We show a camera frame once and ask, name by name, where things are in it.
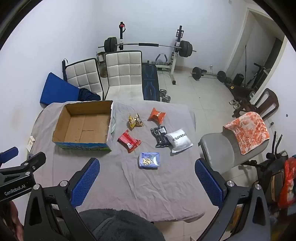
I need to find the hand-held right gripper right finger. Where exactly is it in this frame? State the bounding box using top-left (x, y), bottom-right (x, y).
top-left (195, 158), bottom-right (271, 241)

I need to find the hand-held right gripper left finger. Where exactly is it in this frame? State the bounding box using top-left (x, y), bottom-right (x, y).
top-left (24, 158), bottom-right (100, 241)

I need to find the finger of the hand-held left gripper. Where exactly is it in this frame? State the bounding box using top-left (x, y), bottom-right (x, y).
top-left (0, 152), bottom-right (47, 180)
top-left (0, 147), bottom-right (19, 168)

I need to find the white soft packet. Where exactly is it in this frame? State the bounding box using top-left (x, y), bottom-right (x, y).
top-left (165, 128), bottom-right (193, 153)

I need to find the cardboard box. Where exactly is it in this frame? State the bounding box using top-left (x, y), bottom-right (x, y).
top-left (52, 100), bottom-right (117, 152)

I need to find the red snack packet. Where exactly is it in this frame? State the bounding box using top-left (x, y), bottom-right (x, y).
top-left (117, 130), bottom-right (142, 153)

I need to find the blue tissue packet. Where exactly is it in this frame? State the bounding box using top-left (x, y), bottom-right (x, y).
top-left (138, 152), bottom-right (160, 170)

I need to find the black packet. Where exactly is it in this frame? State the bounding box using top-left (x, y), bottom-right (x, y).
top-left (150, 126), bottom-right (173, 148)

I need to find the yellow snack packet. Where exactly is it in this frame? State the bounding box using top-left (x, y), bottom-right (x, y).
top-left (128, 113), bottom-right (144, 128)

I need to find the orange snack packet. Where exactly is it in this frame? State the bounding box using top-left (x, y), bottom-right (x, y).
top-left (147, 108), bottom-right (166, 126)

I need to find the person's left hand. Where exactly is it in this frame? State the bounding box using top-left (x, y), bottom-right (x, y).
top-left (0, 202), bottom-right (23, 241)

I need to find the grey padded chair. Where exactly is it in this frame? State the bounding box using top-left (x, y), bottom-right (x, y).
top-left (198, 111), bottom-right (271, 167)

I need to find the grey tablecloth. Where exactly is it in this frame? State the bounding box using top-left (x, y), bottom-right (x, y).
top-left (30, 100), bottom-right (206, 223)

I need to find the black backpack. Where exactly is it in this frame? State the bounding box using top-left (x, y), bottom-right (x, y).
top-left (257, 160), bottom-right (287, 204)

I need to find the orange floral towel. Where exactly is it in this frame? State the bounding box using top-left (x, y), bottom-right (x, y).
top-left (223, 112), bottom-right (270, 155)

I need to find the blue foam mat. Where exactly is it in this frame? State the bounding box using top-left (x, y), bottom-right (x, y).
top-left (40, 72), bottom-right (80, 108)

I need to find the red plastic bag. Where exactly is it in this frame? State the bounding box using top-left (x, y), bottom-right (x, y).
top-left (277, 158), bottom-right (296, 209)

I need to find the dark blue cloth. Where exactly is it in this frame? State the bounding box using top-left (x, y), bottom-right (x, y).
top-left (77, 88), bottom-right (101, 102)

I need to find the white quilted chair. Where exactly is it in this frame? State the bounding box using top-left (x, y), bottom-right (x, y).
top-left (62, 58), bottom-right (104, 100)
top-left (103, 50), bottom-right (144, 101)

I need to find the brown wooden chair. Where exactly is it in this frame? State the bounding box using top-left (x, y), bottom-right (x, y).
top-left (232, 88), bottom-right (279, 121)

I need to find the short barbell with black plates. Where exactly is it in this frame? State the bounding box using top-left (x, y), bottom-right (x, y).
top-left (190, 67), bottom-right (226, 83)

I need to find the black kick scooter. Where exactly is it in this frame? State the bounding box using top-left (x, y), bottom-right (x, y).
top-left (245, 62), bottom-right (269, 91)

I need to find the black and blue weight bench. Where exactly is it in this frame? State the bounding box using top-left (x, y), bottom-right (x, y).
top-left (142, 62), bottom-right (160, 102)

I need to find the white barbell rack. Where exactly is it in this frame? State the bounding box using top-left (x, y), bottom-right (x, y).
top-left (117, 22), bottom-right (185, 85)

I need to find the long barbell with black plates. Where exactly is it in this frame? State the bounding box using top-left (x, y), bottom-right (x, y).
top-left (98, 37), bottom-right (197, 58)

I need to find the grey cable row handle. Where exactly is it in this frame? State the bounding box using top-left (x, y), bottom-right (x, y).
top-left (155, 53), bottom-right (169, 65)

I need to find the white door frame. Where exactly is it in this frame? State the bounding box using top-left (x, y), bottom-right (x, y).
top-left (225, 8), bottom-right (287, 98)

